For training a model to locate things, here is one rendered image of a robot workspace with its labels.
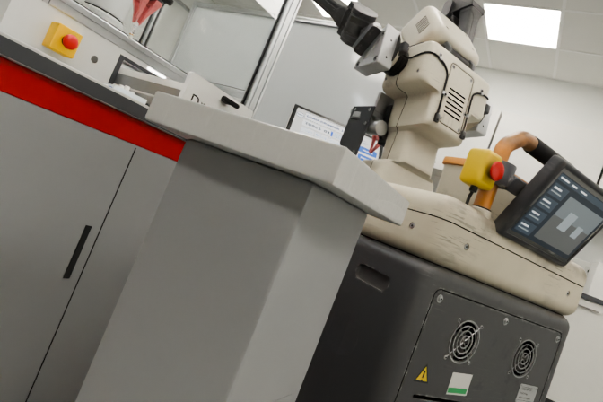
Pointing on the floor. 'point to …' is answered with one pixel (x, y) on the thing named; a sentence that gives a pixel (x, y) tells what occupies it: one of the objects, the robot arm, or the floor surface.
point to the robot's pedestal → (236, 263)
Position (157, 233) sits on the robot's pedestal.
